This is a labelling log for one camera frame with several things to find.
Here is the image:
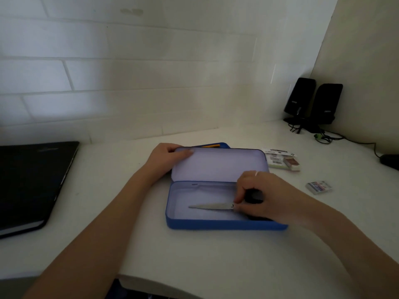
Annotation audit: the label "person's left hand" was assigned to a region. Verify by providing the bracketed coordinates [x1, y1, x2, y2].
[144, 143, 194, 185]

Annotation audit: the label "person's right hand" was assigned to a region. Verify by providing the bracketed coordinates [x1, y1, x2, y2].
[232, 170, 305, 229]

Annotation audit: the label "black-handled scissors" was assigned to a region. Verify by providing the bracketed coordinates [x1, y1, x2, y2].
[188, 189, 275, 222]

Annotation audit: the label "blue tin pencil case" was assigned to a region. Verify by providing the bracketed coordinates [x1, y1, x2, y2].
[165, 147, 289, 232]

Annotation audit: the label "person's left forearm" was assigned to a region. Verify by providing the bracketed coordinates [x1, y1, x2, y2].
[22, 166, 165, 299]

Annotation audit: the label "person's right forearm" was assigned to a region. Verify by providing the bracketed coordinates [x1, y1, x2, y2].
[292, 193, 399, 299]

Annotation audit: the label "blue tin tray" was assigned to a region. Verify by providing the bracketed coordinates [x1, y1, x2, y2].
[186, 142, 232, 150]

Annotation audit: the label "carded eraser pack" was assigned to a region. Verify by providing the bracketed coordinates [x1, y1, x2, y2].
[261, 148, 302, 172]

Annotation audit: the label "small wrapped eraser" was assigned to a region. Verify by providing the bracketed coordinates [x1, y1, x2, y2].
[305, 180, 333, 195]

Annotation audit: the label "black speaker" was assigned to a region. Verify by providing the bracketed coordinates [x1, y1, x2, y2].
[309, 83, 344, 125]
[283, 77, 317, 118]

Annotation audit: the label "black computer mouse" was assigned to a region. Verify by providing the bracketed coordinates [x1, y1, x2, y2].
[379, 154, 399, 171]

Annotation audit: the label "blue fabric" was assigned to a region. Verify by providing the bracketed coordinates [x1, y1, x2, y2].
[104, 278, 126, 299]

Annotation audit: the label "black laptop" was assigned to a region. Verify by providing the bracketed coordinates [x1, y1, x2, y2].
[0, 141, 80, 239]

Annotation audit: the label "black speaker cable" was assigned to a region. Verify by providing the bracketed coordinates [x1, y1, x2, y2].
[284, 116, 384, 158]

